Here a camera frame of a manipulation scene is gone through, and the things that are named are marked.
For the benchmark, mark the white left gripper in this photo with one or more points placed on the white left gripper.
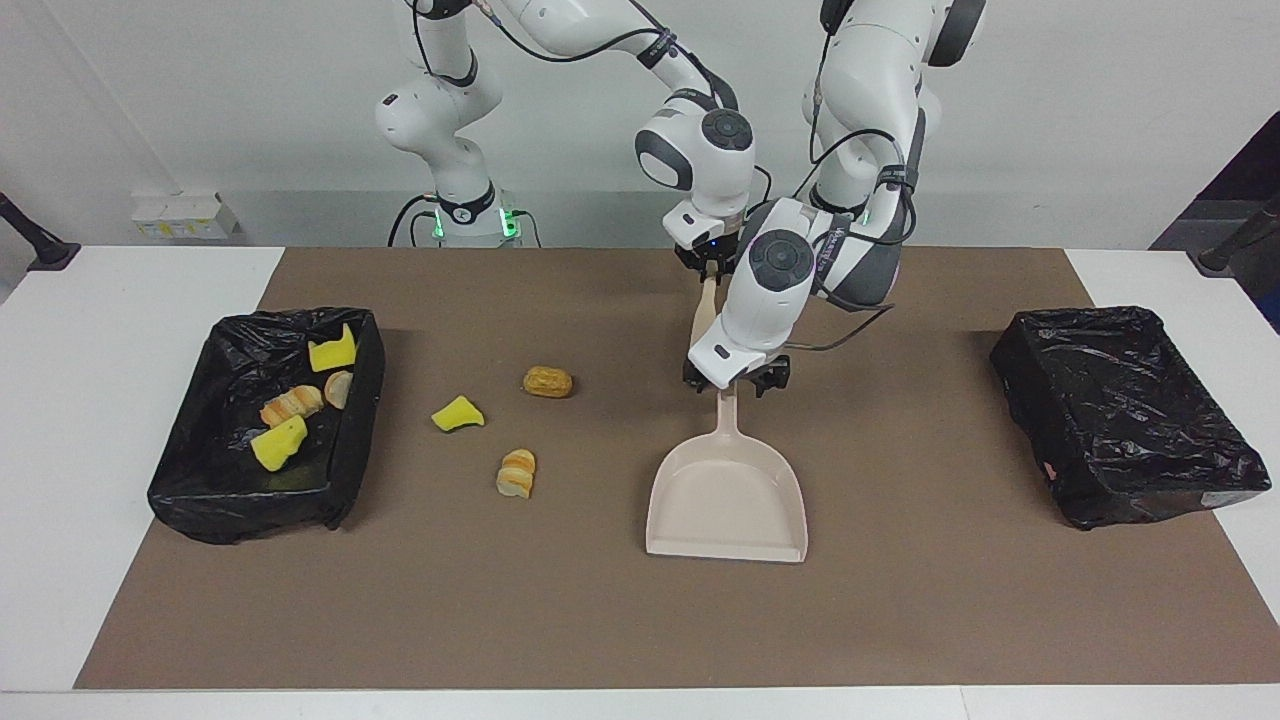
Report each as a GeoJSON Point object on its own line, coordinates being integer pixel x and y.
{"type": "Point", "coordinates": [725, 362]}

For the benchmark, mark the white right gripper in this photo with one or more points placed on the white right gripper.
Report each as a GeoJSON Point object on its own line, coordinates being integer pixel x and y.
{"type": "Point", "coordinates": [705, 222]}

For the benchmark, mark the beige hand brush black bristles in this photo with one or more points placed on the beige hand brush black bristles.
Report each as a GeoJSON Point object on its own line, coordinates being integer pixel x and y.
{"type": "Point", "coordinates": [705, 315]}

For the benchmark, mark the beige plastic dustpan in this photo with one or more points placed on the beige plastic dustpan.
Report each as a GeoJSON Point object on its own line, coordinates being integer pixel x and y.
{"type": "Point", "coordinates": [725, 500]}

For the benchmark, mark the round brown bun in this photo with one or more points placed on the round brown bun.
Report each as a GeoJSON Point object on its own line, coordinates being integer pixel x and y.
{"type": "Point", "coordinates": [548, 382]}

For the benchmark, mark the small striped bread roll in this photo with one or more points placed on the small striped bread roll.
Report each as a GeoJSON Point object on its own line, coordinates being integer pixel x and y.
{"type": "Point", "coordinates": [517, 475]}

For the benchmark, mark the yellow sponge wedge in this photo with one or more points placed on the yellow sponge wedge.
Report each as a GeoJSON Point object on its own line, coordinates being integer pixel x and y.
{"type": "Point", "coordinates": [457, 414]}

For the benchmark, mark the yellow sponge chunk with dot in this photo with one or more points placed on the yellow sponge chunk with dot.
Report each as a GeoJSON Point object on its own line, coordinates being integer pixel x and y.
{"type": "Point", "coordinates": [332, 355]}

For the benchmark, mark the pale bread slice piece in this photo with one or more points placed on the pale bread slice piece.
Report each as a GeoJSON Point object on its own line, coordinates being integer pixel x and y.
{"type": "Point", "coordinates": [338, 390]}

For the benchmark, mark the large striped bread chunk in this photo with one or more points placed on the large striped bread chunk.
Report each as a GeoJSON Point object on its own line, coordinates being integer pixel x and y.
{"type": "Point", "coordinates": [293, 404]}

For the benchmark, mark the green and yellow sponge piece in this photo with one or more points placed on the green and yellow sponge piece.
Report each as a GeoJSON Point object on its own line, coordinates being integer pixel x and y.
{"type": "Point", "coordinates": [278, 445]}

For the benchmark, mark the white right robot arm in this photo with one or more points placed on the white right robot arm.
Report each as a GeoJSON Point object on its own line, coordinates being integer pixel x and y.
{"type": "Point", "coordinates": [440, 110]}

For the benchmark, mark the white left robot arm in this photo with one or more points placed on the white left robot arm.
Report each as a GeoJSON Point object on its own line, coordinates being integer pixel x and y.
{"type": "Point", "coordinates": [870, 60]}

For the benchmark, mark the black bag lined bin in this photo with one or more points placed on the black bag lined bin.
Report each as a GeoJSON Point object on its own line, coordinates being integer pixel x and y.
{"type": "Point", "coordinates": [1120, 420]}
{"type": "Point", "coordinates": [200, 500]}

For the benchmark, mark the brown paper table mat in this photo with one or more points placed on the brown paper table mat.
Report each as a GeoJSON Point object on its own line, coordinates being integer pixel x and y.
{"type": "Point", "coordinates": [640, 620]}

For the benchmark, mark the black stand pole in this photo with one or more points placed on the black stand pole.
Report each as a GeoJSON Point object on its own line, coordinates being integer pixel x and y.
{"type": "Point", "coordinates": [35, 240]}
{"type": "Point", "coordinates": [1235, 240]}

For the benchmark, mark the dark background panel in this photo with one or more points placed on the dark background panel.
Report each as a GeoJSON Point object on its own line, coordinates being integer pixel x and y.
{"type": "Point", "coordinates": [1250, 170]}

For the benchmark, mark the white wall power box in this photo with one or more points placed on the white wall power box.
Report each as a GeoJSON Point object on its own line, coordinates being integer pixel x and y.
{"type": "Point", "coordinates": [185, 218]}

